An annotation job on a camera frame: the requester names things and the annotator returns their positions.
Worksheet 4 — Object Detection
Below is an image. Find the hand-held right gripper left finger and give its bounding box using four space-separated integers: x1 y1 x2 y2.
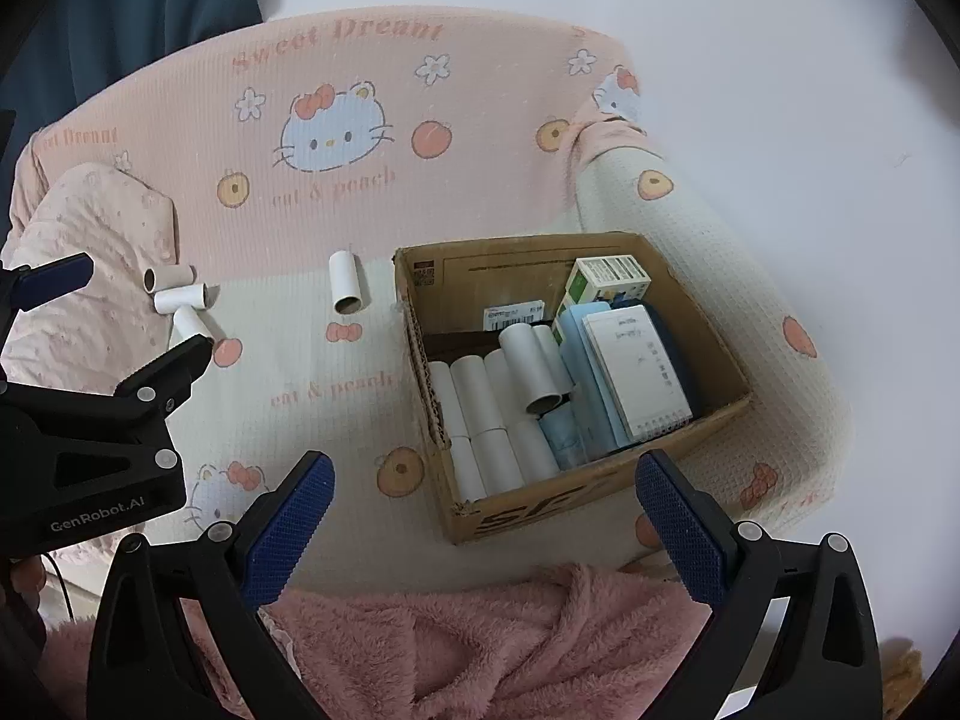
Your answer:
88 450 336 720

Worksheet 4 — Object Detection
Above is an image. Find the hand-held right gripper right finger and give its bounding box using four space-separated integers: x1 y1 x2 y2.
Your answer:
635 448 882 720

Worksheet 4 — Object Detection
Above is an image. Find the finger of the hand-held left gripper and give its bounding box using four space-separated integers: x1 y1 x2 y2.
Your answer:
0 334 215 467
0 253 96 361

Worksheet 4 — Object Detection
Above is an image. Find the white paper tube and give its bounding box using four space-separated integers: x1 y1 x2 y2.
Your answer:
142 265 197 293
154 283 220 314
171 307 218 350
328 249 366 316

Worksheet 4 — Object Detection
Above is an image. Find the brown cardboard box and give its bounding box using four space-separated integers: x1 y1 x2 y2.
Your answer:
394 231 755 545

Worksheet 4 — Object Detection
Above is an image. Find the pink printed pillow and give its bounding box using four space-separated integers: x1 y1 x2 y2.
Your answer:
0 163 181 421

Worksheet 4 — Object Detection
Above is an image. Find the small light blue tissue packet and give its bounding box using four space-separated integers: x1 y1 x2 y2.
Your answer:
540 405 590 470

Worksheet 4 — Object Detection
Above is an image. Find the white booklet box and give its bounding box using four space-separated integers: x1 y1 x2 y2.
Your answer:
581 304 695 440

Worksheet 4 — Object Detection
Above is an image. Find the pink fluffy blanket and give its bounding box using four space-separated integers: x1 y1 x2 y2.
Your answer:
45 562 713 720

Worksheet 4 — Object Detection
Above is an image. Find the large light blue tissue packet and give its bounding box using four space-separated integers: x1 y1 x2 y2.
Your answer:
555 304 638 458

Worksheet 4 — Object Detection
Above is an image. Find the pile of white paper tubes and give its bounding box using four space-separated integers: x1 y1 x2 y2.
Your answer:
427 322 578 502

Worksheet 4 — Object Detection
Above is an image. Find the tan fuzzy cloth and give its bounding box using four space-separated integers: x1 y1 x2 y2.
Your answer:
877 637 923 698

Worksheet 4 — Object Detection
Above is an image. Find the green and white carton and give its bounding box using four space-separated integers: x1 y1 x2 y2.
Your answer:
564 255 652 316

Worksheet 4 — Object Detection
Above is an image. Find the blue curtain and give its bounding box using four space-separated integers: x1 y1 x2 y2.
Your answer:
0 0 263 128

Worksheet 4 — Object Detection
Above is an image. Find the pink printed sofa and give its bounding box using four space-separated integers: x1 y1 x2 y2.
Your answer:
15 11 856 593

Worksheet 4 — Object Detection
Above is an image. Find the black cable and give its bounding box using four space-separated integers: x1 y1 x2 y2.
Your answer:
41 553 76 623

